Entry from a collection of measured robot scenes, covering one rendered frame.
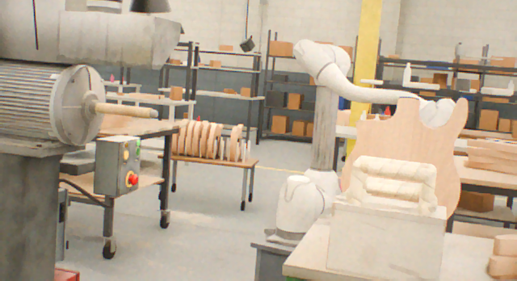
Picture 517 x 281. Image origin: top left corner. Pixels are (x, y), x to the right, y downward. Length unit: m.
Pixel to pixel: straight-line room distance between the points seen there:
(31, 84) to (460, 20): 11.34
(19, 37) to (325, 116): 1.28
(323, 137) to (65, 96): 1.19
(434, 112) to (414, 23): 10.50
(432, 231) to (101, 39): 1.01
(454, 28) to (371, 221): 11.31
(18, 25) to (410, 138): 1.23
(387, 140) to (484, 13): 11.02
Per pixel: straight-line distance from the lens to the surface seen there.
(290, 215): 2.36
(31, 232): 2.00
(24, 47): 1.90
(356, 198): 1.43
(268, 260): 2.40
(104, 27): 1.66
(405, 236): 1.43
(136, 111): 1.76
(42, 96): 1.82
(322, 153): 2.52
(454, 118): 1.75
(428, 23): 12.64
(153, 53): 1.58
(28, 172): 1.92
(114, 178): 2.07
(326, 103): 2.50
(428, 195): 1.41
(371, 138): 1.76
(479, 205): 5.48
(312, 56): 2.35
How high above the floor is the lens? 1.41
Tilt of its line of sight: 7 degrees down
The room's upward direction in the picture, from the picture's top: 5 degrees clockwise
